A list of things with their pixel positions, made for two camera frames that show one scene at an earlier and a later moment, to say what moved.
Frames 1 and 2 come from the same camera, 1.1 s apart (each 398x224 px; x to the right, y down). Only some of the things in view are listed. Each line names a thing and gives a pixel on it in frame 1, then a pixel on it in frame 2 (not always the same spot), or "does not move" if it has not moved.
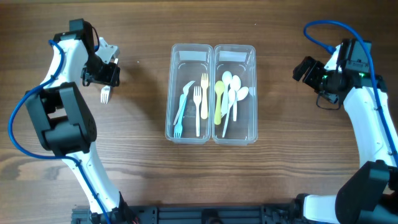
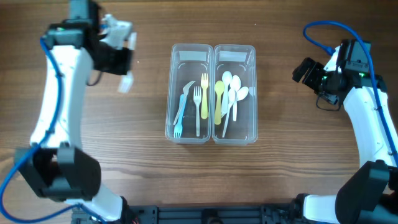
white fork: (106, 89) to (127, 79)
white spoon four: (226, 78) does not move
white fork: (197, 98) does not move
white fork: (185, 89) does not move
